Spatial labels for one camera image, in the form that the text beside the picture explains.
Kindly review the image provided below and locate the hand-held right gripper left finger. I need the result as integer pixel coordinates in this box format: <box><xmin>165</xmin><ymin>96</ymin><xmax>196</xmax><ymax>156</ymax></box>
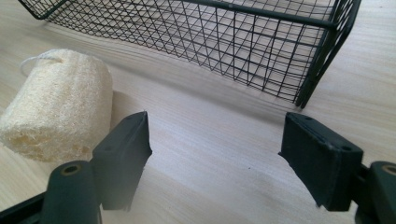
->
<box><xmin>90</xmin><ymin>110</ymin><xmax>153</xmax><ymax>212</ymax></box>

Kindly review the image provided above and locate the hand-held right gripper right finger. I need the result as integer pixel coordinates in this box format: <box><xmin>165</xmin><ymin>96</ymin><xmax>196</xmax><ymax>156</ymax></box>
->
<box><xmin>277</xmin><ymin>112</ymin><xmax>364</xmax><ymax>213</ymax></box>

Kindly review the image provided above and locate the beige loofah sponge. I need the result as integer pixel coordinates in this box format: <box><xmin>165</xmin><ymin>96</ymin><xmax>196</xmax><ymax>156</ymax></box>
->
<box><xmin>0</xmin><ymin>49</ymin><xmax>114</xmax><ymax>163</ymax></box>

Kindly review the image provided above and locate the black wire mesh basket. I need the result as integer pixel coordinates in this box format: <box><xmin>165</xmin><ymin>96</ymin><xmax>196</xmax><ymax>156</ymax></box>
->
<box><xmin>17</xmin><ymin>0</ymin><xmax>362</xmax><ymax>109</ymax></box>

